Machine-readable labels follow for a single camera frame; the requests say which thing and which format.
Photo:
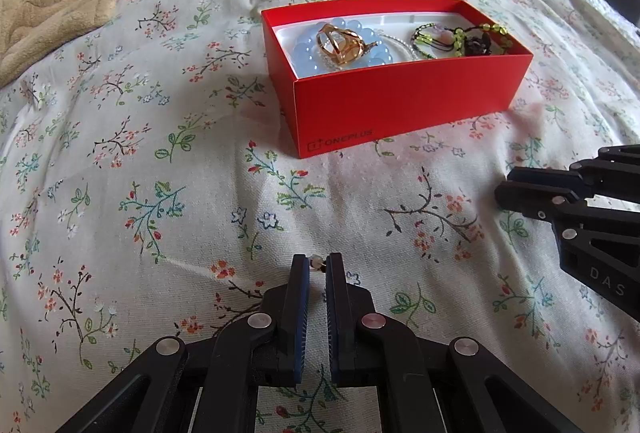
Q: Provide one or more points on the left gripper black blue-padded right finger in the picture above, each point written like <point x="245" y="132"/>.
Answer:
<point x="423" y="385"/>

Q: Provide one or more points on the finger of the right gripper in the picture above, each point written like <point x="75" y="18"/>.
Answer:
<point x="545" y="176"/>
<point x="551" y="201"/>

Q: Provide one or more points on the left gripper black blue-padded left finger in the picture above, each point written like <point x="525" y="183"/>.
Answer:
<point x="210" y="385"/>

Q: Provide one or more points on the large gold bangle cluster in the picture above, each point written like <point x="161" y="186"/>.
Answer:
<point x="341" y="46"/>

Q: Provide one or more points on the red cardboard phone box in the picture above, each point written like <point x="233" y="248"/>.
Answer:
<point x="339" y="109"/>

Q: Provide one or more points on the floral bed sheet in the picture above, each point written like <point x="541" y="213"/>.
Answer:
<point x="150" y="187"/>

